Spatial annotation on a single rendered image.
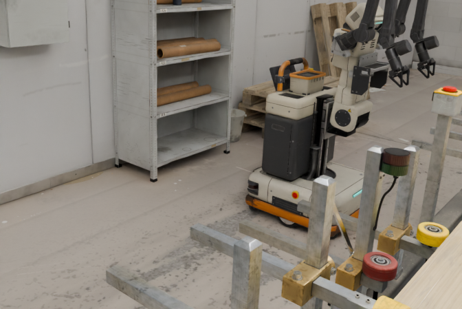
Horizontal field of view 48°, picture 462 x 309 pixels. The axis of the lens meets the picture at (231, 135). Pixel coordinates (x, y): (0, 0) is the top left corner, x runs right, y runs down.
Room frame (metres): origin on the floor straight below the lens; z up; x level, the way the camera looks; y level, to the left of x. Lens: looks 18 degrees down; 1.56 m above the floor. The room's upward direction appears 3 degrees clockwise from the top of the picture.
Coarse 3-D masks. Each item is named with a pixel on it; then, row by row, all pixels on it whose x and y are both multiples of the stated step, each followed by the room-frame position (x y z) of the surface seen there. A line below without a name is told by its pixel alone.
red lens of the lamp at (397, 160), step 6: (384, 150) 1.13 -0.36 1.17; (384, 156) 1.12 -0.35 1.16; (390, 156) 1.10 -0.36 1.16; (396, 156) 1.10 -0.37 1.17; (402, 156) 1.10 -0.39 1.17; (408, 156) 1.10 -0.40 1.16; (390, 162) 1.10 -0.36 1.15; (396, 162) 1.10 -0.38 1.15; (402, 162) 1.09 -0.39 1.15; (408, 162) 1.11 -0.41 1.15
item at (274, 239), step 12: (240, 228) 1.33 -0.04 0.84; (252, 228) 1.30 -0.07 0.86; (264, 228) 1.30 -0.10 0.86; (264, 240) 1.27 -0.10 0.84; (276, 240) 1.25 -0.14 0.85; (288, 240) 1.24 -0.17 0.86; (288, 252) 1.22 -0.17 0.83; (300, 252) 1.20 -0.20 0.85; (336, 264) 1.14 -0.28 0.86; (372, 288) 1.07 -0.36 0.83; (384, 288) 1.07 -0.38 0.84
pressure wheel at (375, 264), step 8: (368, 256) 1.10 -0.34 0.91; (376, 256) 1.10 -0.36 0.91; (384, 256) 1.10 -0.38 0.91; (368, 264) 1.06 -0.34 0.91; (376, 264) 1.06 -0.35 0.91; (384, 264) 1.07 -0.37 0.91; (392, 264) 1.07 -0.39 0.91; (368, 272) 1.06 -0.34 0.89; (376, 272) 1.05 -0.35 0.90; (384, 272) 1.04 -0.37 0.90; (392, 272) 1.05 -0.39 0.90; (376, 280) 1.05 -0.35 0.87; (384, 280) 1.04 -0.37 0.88; (376, 296) 1.08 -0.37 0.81
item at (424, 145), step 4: (412, 140) 2.28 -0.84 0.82; (416, 140) 2.28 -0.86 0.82; (420, 140) 2.29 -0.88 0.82; (412, 144) 2.28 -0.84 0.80; (416, 144) 2.27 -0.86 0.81; (420, 144) 2.26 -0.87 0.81; (424, 144) 2.25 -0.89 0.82; (428, 144) 2.24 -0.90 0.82; (420, 148) 2.26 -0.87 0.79; (424, 148) 2.25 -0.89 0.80; (428, 148) 2.24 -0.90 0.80; (448, 148) 2.19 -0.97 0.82; (452, 148) 2.20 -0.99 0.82; (448, 152) 2.18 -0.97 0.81; (452, 152) 2.17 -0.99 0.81; (456, 152) 2.16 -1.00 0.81; (460, 152) 2.15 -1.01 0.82; (452, 156) 2.17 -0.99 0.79; (456, 156) 2.16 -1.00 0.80; (460, 156) 2.15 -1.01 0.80
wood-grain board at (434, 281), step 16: (448, 240) 1.20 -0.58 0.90; (432, 256) 1.12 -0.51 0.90; (448, 256) 1.12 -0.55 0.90; (432, 272) 1.05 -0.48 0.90; (448, 272) 1.05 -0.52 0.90; (416, 288) 0.98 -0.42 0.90; (432, 288) 0.98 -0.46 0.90; (448, 288) 0.99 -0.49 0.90; (416, 304) 0.92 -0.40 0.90; (432, 304) 0.93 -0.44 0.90; (448, 304) 0.93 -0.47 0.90
